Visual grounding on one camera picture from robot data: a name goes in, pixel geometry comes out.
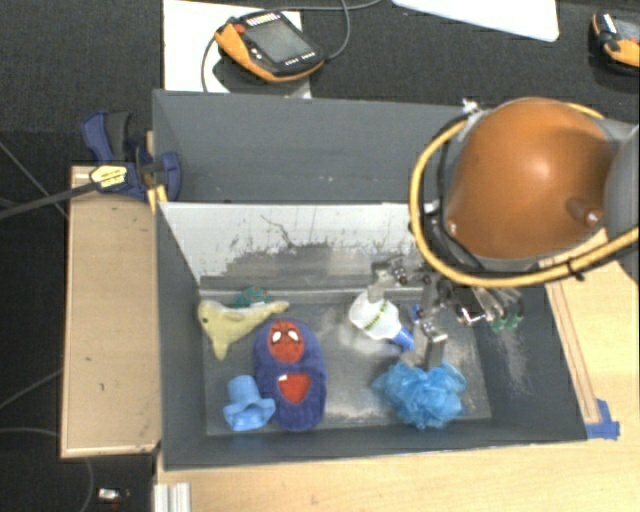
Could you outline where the blue slipper with red face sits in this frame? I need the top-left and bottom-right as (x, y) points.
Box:
(251, 316), (328, 433)

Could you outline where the pale wood flat board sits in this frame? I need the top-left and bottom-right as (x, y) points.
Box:
(59, 164), (162, 460)

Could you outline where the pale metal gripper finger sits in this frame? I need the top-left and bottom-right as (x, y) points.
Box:
(420, 320), (450, 372)
(367, 257), (411, 302)

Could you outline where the blue mesh bath sponge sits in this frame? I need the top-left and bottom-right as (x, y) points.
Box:
(370, 361), (468, 431)

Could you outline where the white and blue plastic bottle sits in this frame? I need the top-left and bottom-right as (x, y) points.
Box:
(347, 291), (416, 351)

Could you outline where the grey metal bin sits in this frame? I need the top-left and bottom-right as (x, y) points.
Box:
(151, 88), (589, 472)

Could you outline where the pale yellow plush toy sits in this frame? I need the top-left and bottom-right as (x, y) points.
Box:
(196, 298), (291, 362)

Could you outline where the light blue plastic toy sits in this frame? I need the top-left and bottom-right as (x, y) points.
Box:
(221, 374), (277, 433)

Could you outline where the green toy turtle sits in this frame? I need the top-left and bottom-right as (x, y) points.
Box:
(232, 286), (274, 309)

